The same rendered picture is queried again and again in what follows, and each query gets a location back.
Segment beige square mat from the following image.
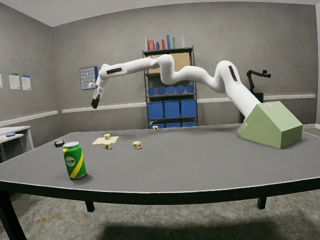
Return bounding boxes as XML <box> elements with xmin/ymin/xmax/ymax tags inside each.
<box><xmin>92</xmin><ymin>136</ymin><xmax>118</xmax><ymax>145</ymax></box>

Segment green drink can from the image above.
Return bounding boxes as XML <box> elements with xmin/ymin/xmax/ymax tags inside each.
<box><xmin>62</xmin><ymin>142</ymin><xmax>86</xmax><ymax>179</ymax></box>

